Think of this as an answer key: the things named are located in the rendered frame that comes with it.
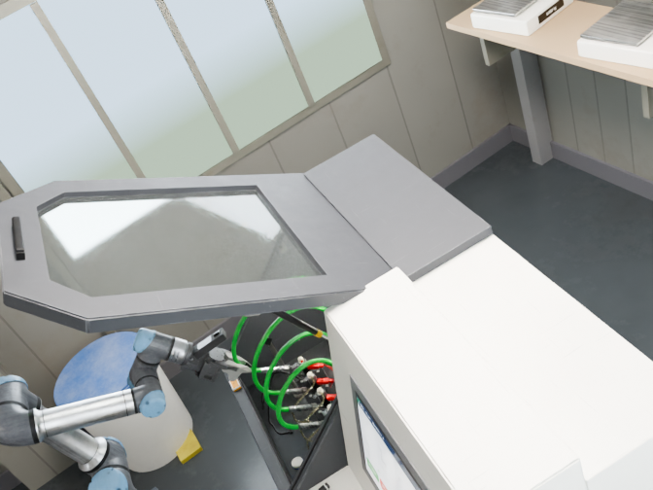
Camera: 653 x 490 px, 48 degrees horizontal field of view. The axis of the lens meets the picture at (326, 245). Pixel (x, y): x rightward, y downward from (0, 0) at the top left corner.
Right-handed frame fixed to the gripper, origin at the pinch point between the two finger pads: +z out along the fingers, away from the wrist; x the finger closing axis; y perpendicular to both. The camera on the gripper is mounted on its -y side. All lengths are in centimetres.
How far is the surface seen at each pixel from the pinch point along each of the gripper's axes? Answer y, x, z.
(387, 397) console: -42, 68, 12
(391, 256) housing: -56, 20, 18
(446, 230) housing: -68, 19, 29
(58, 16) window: -55, -140, -102
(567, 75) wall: -123, -181, 144
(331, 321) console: -42, 40, 4
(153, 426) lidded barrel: 107, -104, -3
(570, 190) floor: -68, -180, 180
